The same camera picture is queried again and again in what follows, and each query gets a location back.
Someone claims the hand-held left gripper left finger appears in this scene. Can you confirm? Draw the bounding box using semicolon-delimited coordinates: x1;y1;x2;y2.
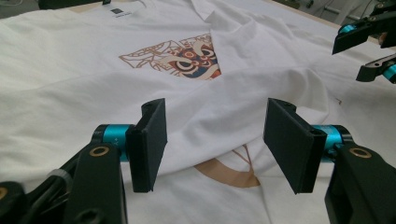
62;98;168;224

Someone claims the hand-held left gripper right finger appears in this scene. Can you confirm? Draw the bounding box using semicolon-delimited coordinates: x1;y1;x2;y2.
262;97;396;224

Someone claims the white printed t-shirt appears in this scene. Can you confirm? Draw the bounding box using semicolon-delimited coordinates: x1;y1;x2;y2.
0;0;396;224

